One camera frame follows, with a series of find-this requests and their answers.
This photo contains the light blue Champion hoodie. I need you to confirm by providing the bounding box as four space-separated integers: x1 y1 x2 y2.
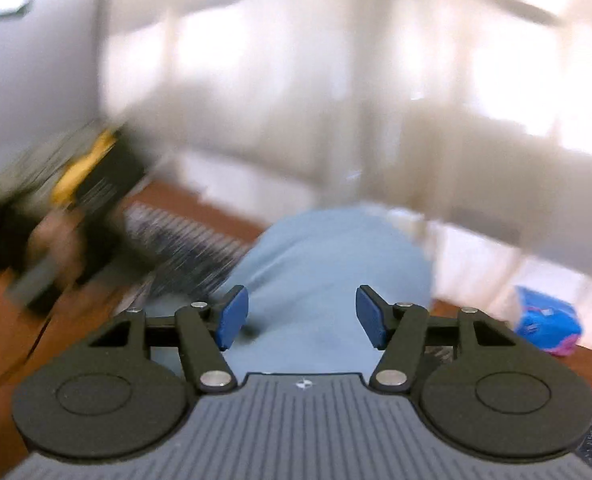
214 208 433 379

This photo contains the person's left hand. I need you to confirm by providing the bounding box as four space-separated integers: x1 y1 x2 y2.
26 209 86 289

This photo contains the blue tissue pack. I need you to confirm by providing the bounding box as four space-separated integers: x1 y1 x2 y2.
514 286 582 356

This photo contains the navy patterned rug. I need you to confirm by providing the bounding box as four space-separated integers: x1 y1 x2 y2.
110 201 592 478

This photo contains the white sheer curtain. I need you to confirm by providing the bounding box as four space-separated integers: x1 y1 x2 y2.
95 0 592 311

